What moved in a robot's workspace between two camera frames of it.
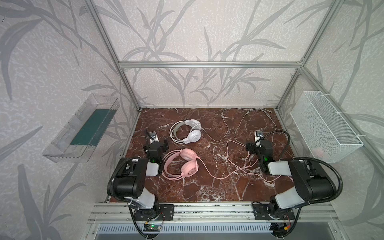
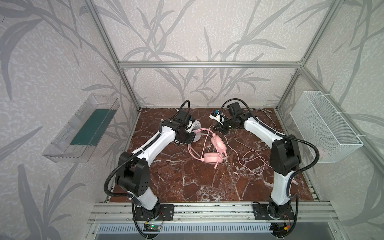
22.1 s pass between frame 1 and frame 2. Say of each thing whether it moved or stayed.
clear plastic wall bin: stayed
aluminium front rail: stayed
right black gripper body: moved
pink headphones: moved
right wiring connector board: stayed
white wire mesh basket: stayed
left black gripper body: moved
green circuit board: stayed
